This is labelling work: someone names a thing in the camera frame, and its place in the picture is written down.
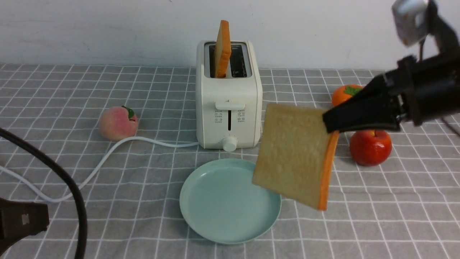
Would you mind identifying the orange tangerine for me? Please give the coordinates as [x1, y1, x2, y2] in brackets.
[332, 84, 363, 107]

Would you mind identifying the black cable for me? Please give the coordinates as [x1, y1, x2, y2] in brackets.
[0, 128, 88, 259]

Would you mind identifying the white toaster power cable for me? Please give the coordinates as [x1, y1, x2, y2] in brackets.
[0, 136, 199, 203]

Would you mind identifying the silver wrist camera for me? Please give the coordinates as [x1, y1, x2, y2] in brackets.
[392, 0, 430, 47]

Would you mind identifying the pink peach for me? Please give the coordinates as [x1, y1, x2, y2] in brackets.
[98, 105, 139, 141]

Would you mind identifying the toast slice with orange crust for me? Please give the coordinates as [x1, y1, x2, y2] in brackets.
[252, 103, 340, 210]

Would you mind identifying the white toaster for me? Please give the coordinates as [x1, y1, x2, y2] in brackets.
[195, 41, 263, 151]

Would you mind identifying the red apple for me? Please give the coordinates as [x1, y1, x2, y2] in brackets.
[350, 131, 392, 166]

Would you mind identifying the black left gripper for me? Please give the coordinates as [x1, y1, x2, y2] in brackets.
[0, 198, 50, 241]

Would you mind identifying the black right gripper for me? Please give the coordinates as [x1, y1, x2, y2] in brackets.
[322, 54, 460, 133]

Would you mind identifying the light green plate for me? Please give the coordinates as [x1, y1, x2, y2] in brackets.
[179, 158, 282, 245]

